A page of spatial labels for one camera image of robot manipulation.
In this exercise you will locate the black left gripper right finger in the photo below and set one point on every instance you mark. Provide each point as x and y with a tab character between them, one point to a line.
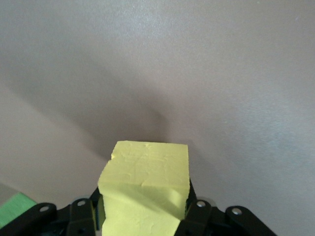
201	216

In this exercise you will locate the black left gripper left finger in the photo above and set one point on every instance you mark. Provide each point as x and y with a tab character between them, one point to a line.
78	218

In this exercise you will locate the yellow foam cube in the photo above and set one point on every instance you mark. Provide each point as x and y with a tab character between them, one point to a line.
147	167

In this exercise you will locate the green foam cube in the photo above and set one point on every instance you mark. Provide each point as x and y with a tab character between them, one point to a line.
14	206

